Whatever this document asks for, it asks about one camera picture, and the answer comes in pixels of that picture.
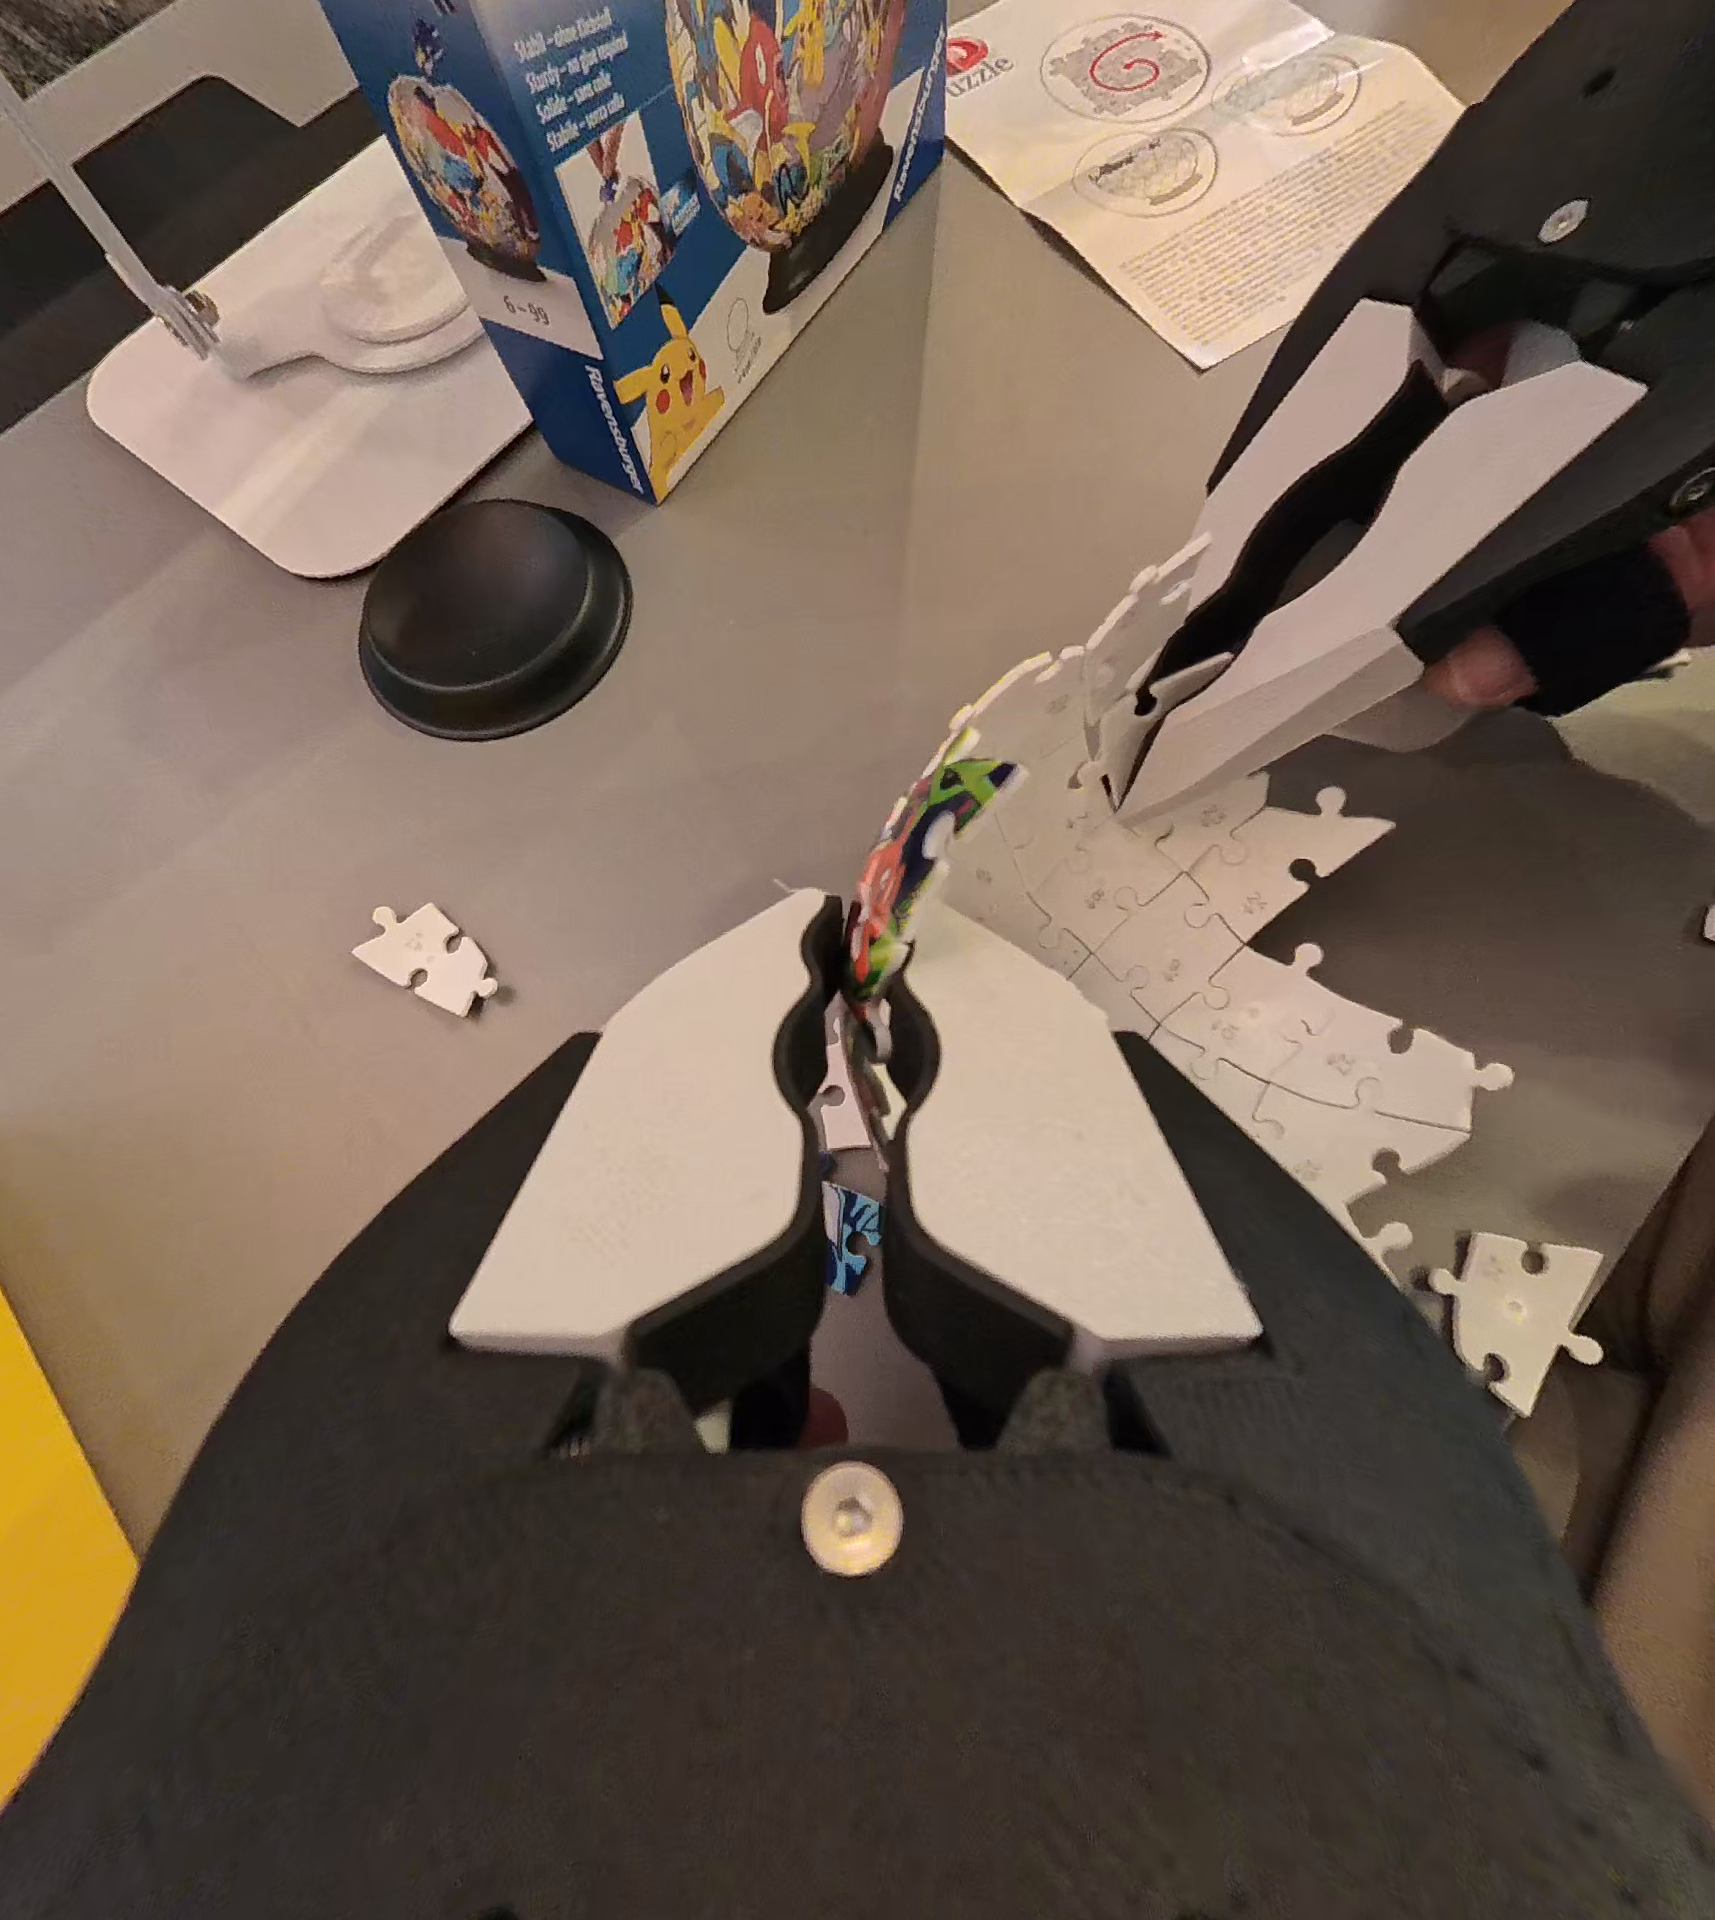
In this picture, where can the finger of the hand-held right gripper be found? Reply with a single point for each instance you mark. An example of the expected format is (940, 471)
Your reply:
(1472, 495)
(1278, 435)

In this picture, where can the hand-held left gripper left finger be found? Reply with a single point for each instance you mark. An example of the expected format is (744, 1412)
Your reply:
(632, 1184)

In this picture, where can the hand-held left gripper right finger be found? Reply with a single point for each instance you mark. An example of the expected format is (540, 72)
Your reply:
(1068, 1184)

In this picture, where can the colourful puzzle ball shell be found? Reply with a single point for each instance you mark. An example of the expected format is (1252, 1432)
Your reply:
(1248, 975)

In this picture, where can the yellow blue puzzle piece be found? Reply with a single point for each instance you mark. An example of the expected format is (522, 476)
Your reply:
(850, 1239)

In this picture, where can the black round ball stand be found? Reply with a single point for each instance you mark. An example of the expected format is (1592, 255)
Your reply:
(490, 601)

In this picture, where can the blue puzzle box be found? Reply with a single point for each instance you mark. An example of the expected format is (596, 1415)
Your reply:
(572, 181)

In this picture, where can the white instruction leaflet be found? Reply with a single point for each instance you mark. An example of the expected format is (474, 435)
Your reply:
(1172, 181)

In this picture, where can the white desk stand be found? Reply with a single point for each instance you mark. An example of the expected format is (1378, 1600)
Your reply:
(272, 451)

